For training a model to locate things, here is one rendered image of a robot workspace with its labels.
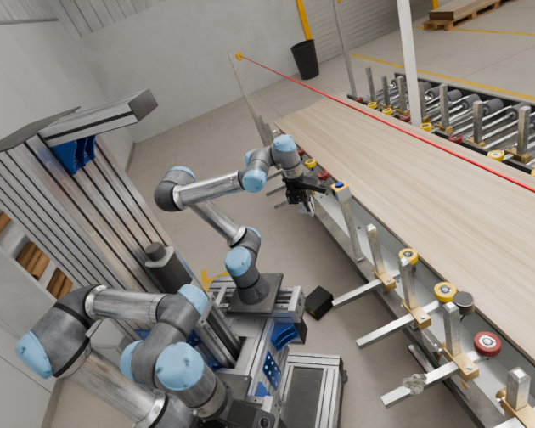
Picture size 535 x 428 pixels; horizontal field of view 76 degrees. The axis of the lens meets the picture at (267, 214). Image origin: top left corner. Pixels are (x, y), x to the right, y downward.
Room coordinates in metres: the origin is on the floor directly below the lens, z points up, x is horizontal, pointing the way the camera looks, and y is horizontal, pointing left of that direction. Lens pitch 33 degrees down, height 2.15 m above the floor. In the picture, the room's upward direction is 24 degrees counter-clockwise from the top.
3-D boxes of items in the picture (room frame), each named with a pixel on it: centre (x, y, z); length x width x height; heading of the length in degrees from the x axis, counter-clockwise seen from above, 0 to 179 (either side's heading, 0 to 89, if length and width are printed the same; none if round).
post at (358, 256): (1.41, -0.38, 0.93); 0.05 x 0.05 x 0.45; 3
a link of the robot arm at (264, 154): (1.18, -0.06, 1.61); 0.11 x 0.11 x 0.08; 68
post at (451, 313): (0.65, -0.42, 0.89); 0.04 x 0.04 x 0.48; 3
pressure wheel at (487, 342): (0.61, -0.52, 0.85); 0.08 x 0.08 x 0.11
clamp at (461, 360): (0.63, -0.42, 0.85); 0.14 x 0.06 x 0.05; 3
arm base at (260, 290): (1.16, 0.20, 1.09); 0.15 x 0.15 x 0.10
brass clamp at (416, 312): (0.87, -0.41, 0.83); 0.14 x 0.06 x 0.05; 3
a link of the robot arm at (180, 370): (0.43, 0.26, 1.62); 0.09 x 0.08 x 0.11; 53
